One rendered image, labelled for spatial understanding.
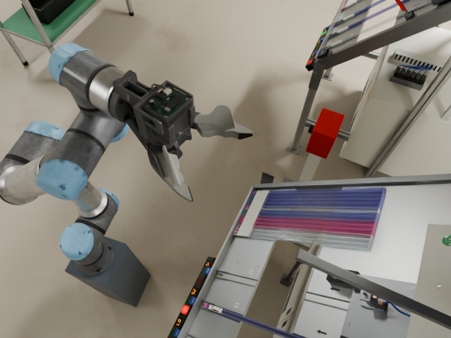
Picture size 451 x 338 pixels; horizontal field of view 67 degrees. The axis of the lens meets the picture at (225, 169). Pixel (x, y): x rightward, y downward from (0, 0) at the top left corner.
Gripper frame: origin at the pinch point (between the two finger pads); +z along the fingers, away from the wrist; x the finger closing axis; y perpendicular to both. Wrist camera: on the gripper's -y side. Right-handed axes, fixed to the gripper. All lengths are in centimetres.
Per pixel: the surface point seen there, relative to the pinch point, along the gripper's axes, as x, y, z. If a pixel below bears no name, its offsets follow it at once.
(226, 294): 1, -71, 2
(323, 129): 77, -65, -4
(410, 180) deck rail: 46, -34, 29
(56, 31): 80, -104, -200
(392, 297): 4.1, -13.9, 30.7
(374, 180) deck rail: 46, -40, 21
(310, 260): 1.5, -13.9, 17.2
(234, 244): 18, -74, -6
